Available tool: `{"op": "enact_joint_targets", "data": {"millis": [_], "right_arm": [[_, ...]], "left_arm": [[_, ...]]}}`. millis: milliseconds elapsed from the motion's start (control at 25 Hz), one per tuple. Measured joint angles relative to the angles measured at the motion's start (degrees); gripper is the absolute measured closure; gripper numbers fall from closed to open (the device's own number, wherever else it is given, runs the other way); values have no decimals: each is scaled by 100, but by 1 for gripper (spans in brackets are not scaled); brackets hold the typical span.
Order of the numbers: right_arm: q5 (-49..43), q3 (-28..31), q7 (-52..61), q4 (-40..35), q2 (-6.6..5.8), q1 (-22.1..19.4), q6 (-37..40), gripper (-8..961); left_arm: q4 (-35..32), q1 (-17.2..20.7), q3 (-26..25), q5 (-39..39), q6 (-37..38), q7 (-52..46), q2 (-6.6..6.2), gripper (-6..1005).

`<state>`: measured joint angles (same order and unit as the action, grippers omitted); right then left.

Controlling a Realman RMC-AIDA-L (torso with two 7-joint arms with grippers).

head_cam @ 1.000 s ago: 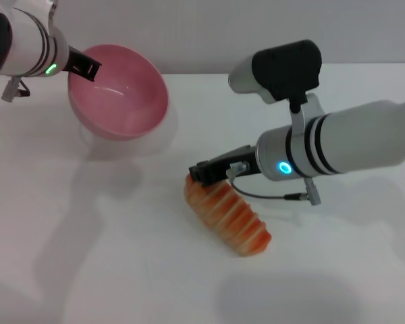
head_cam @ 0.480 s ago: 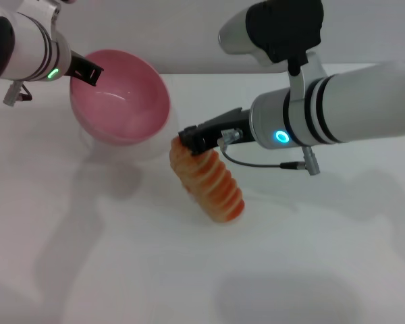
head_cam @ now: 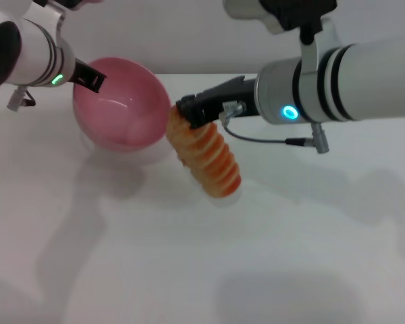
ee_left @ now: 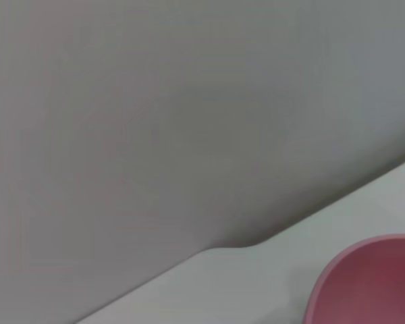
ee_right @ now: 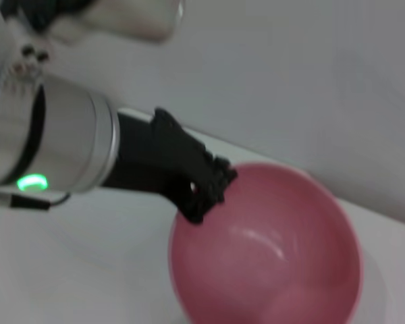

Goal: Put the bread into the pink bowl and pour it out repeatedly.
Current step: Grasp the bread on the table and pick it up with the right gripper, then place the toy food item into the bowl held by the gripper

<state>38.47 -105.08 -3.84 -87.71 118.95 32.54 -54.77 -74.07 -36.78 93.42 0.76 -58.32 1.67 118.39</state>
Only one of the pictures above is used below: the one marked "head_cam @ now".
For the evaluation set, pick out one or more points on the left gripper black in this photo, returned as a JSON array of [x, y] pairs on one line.
[[78, 72]]

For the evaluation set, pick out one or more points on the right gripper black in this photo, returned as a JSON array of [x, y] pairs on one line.
[[229, 94]]

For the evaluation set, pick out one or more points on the orange ridged bread loaf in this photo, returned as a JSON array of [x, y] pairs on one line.
[[209, 162]]

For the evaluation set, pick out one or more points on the pink plastic bowl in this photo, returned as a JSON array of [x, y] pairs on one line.
[[121, 114]]

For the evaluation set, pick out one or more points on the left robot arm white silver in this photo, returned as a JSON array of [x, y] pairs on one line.
[[27, 50]]

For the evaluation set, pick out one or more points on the left silver camera bracket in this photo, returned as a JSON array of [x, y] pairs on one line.
[[55, 17]]

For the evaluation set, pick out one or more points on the silver camera bracket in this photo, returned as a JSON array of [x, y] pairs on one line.
[[310, 54], [55, 17]]

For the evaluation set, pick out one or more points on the right silver camera bracket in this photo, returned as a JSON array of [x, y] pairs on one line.
[[310, 54]]

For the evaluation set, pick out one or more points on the right wrist camera black housing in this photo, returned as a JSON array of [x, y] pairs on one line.
[[290, 13]]

